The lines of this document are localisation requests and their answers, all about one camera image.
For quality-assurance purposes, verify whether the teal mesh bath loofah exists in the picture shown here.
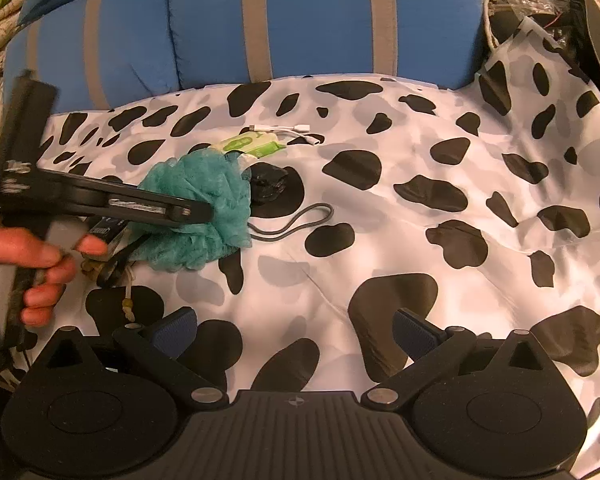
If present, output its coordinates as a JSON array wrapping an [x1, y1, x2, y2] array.
[[129, 152, 254, 272]]

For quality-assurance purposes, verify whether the white beaded cord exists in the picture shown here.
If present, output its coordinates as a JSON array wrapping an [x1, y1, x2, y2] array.
[[121, 264, 139, 324]]

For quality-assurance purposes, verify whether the blue grey striped pillow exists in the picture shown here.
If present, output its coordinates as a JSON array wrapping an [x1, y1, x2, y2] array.
[[166, 0, 487, 97], [5, 0, 182, 112]]

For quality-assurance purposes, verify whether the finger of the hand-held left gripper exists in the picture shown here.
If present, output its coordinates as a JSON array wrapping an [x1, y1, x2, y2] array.
[[105, 185, 214, 224]]

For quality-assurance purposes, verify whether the white adapter cable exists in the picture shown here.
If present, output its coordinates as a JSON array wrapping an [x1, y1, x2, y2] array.
[[247, 122, 327, 147]]

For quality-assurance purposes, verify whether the green wet wipes packet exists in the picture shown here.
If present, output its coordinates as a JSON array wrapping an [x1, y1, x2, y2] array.
[[211, 131, 287, 166]]

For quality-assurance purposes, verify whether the grey cord loop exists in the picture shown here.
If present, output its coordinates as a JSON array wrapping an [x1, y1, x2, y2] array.
[[250, 202, 335, 240]]

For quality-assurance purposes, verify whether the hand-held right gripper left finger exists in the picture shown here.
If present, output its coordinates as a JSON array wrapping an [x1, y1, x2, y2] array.
[[39, 308, 229, 407]]

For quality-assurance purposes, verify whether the black slipper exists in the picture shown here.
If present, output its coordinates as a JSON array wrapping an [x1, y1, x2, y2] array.
[[569, 0, 600, 92]]

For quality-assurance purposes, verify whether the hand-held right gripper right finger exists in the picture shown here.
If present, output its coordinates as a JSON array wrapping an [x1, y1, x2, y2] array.
[[362, 308, 551, 408]]

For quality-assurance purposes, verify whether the black crumpled plastic bag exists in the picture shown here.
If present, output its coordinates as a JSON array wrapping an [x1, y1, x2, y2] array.
[[246, 166, 292, 207]]

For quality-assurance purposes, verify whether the cow print blanket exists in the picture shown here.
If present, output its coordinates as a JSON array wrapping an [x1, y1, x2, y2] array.
[[0, 12, 600, 480]]

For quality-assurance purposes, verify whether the person's left hand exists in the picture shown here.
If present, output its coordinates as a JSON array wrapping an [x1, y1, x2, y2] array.
[[0, 219, 109, 329]]

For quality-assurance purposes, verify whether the black strap loop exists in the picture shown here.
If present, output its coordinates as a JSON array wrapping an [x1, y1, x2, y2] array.
[[96, 236, 147, 289]]

